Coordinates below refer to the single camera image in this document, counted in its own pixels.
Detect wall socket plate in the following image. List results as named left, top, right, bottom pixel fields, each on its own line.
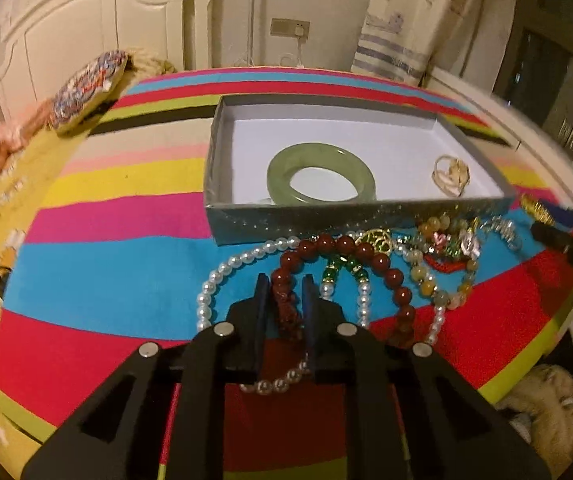
left=270, top=18, right=311, bottom=38

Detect gold ornate ring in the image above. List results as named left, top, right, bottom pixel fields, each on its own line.
left=431, top=155, right=470, bottom=196

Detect yellow agate bead bracelet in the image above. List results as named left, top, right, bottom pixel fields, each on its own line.
left=407, top=212, right=482, bottom=311

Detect gold sparkly ornament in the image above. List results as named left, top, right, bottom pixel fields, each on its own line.
left=521, top=195, right=555, bottom=222

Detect silver rhinestone brooch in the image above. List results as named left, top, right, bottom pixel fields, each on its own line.
left=481, top=216, right=522, bottom=251

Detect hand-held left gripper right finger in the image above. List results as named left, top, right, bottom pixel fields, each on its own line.
left=301, top=274, right=552, bottom=480

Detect embroidered round cushion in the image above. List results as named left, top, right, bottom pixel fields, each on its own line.
left=49, top=50, right=128, bottom=136

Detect beige plaid clothing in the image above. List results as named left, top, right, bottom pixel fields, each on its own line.
left=487, top=360, right=573, bottom=476

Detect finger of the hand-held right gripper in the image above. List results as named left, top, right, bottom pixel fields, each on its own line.
left=531, top=205, right=573, bottom=286

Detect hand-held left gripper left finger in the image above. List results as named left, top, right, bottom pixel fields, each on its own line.
left=20, top=274, right=272, bottom=480

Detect pearl necklace with green pendant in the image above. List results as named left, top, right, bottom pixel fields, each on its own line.
left=195, top=234, right=447, bottom=395

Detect rainbow striped blanket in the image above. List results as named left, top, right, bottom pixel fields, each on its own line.
left=0, top=66, right=573, bottom=480

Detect grey cardboard box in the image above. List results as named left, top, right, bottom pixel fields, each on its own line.
left=202, top=94, right=517, bottom=247

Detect green jade bangle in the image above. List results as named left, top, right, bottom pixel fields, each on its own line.
left=266, top=143, right=376, bottom=206

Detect dark red bead bracelet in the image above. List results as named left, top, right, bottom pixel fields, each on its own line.
left=270, top=234, right=417, bottom=351

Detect gold filigree bangle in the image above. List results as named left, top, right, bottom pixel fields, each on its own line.
left=361, top=229, right=393, bottom=260

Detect printed striped curtain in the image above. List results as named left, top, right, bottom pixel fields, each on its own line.
left=351, top=0, right=467, bottom=86

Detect white wooden headboard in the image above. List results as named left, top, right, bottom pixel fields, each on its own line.
left=0, top=0, right=217, bottom=126

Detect beige ruffled quilt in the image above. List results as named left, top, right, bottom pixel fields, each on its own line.
left=126, top=47, right=180, bottom=78

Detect red knotted cord charm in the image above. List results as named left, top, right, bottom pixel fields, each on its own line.
left=424, top=254, right=468, bottom=274

